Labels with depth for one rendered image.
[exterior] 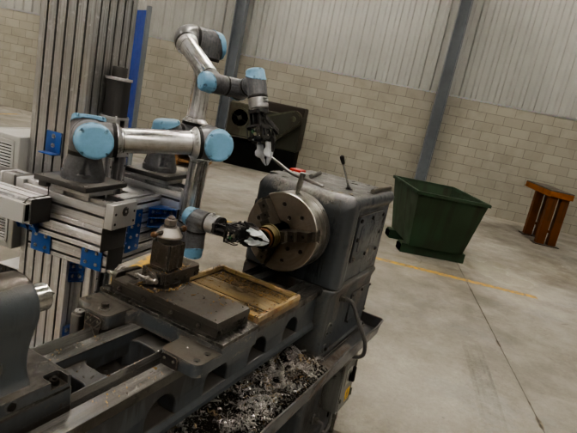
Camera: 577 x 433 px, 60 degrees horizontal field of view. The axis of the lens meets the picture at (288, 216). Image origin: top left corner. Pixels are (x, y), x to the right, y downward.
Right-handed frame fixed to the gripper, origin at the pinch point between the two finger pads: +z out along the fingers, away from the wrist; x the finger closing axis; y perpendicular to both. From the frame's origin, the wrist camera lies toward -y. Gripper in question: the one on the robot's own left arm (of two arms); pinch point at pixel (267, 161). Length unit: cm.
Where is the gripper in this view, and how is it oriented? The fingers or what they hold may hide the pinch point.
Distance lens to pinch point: 196.0
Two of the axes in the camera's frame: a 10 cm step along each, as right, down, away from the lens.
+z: 1.0, 9.9, 0.6
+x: 8.8, -0.6, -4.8
